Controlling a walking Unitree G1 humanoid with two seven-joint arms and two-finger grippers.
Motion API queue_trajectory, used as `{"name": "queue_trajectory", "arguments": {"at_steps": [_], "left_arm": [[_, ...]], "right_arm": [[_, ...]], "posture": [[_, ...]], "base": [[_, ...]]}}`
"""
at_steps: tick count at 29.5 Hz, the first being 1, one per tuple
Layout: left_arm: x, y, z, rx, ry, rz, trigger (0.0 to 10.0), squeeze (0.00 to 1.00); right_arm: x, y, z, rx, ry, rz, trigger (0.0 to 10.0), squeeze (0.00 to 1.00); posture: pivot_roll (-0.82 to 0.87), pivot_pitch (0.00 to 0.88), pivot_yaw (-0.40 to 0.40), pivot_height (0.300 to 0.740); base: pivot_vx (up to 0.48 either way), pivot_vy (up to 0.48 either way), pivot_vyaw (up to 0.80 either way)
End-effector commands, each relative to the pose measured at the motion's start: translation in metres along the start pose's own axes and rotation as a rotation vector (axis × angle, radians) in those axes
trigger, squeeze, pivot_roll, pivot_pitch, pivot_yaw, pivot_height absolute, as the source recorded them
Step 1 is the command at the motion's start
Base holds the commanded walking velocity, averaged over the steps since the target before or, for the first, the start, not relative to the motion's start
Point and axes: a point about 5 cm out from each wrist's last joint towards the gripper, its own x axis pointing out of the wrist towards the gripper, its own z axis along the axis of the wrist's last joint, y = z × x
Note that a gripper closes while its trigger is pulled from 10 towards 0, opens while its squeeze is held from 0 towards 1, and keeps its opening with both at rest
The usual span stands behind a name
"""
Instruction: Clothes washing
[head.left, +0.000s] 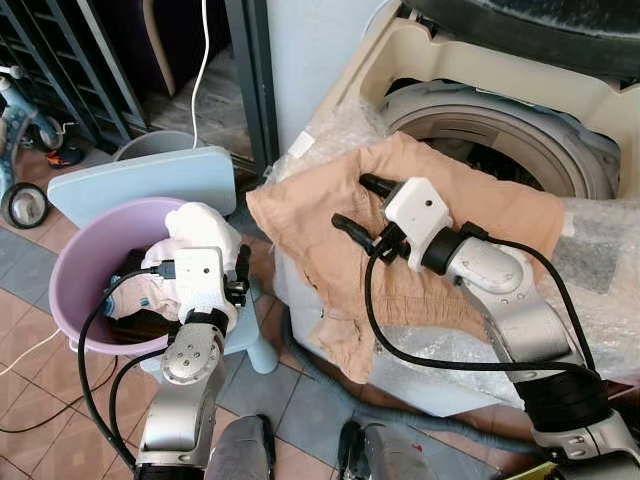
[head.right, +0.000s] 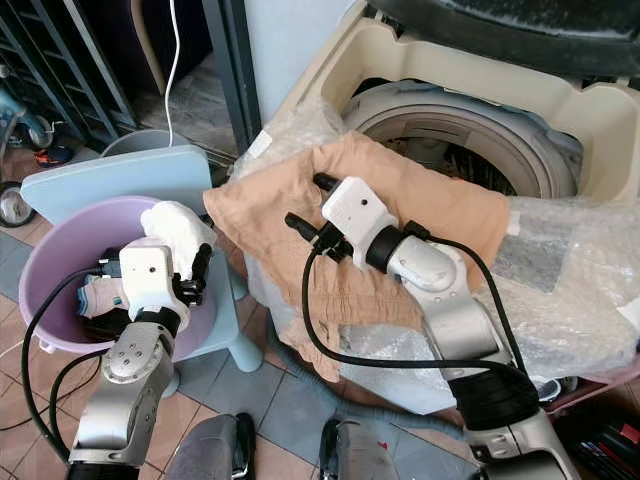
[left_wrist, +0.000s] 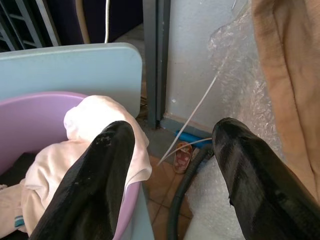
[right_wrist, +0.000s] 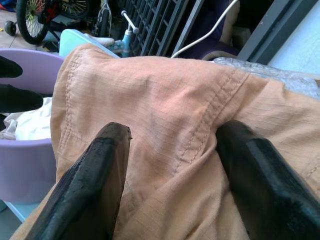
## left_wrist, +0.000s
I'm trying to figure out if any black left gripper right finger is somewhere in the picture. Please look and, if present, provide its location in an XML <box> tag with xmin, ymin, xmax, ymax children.
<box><xmin>211</xmin><ymin>117</ymin><xmax>320</xmax><ymax>240</ymax></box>

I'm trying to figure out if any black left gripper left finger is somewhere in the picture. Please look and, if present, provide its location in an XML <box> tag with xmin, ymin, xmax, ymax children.
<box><xmin>28</xmin><ymin>120</ymin><xmax>136</xmax><ymax>240</ymax></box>

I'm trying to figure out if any pale pink white cloth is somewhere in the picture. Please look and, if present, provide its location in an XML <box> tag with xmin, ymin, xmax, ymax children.
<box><xmin>0</xmin><ymin>94</ymin><xmax>153</xmax><ymax>237</ymax></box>

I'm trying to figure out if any red patterned slipper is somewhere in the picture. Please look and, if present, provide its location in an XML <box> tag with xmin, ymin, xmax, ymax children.
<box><xmin>172</xmin><ymin>141</ymin><xmax>194</xmax><ymax>175</ymax></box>

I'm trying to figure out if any blue plastic pipe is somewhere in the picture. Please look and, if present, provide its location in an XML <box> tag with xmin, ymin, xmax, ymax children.
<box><xmin>174</xmin><ymin>129</ymin><xmax>213</xmax><ymax>148</ymax></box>

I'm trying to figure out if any purple plastic basin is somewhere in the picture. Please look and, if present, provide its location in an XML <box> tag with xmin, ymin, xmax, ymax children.
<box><xmin>0</xmin><ymin>91</ymin><xmax>142</xmax><ymax>240</ymax></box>

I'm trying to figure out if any clear bubble wrap sheet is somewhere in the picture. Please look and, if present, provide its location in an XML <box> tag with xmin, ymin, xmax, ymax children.
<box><xmin>186</xmin><ymin>4</ymin><xmax>288</xmax><ymax>240</ymax></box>

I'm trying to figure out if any beige curved pipe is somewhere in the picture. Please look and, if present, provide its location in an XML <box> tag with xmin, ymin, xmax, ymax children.
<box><xmin>74</xmin><ymin>0</ymin><xmax>91</xmax><ymax>44</ymax></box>

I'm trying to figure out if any dark purple curtain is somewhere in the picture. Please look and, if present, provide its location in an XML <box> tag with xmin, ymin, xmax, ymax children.
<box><xmin>47</xmin><ymin>0</ymin><xmax>145</xmax><ymax>44</ymax></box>

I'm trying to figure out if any grey metal rack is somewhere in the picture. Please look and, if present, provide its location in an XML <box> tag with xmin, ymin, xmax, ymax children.
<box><xmin>0</xmin><ymin>0</ymin><xmax>62</xmax><ymax>52</ymax></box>

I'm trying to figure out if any black corrugated hose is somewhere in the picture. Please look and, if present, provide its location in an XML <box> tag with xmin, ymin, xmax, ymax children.
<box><xmin>166</xmin><ymin>143</ymin><xmax>216</xmax><ymax>240</ymax></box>

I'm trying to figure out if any thin white cord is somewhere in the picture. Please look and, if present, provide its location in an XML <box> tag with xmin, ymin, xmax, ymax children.
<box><xmin>174</xmin><ymin>74</ymin><xmax>221</xmax><ymax>138</ymax></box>
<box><xmin>156</xmin><ymin>137</ymin><xmax>214</xmax><ymax>167</ymax></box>

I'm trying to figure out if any dark grey door frame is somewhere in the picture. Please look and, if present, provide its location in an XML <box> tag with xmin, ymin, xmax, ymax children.
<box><xmin>143</xmin><ymin>0</ymin><xmax>172</xmax><ymax>130</ymax></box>

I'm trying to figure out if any white hanging cable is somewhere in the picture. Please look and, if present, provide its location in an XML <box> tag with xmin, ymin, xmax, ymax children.
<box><xmin>104</xmin><ymin>0</ymin><xmax>111</xmax><ymax>43</ymax></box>

